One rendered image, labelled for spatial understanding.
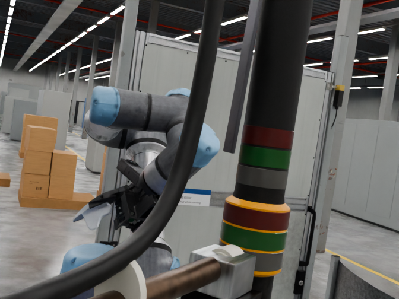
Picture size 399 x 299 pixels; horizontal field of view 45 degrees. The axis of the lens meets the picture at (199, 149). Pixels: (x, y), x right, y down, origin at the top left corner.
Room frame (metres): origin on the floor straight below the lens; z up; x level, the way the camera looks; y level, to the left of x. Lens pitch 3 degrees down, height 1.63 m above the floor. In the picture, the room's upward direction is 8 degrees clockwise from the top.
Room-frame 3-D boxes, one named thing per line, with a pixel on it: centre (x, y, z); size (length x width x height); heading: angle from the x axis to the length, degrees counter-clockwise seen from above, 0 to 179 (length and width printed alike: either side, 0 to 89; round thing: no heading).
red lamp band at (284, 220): (0.31, -0.04, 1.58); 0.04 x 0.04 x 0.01
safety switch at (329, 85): (2.55, -0.67, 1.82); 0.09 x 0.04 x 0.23; 115
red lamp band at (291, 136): (0.31, -0.04, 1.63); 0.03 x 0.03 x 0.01
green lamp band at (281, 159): (0.31, -0.04, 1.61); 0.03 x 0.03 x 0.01
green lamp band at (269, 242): (0.31, -0.04, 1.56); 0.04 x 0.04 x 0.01
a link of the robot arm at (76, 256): (1.06, 0.20, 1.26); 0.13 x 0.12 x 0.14; 107
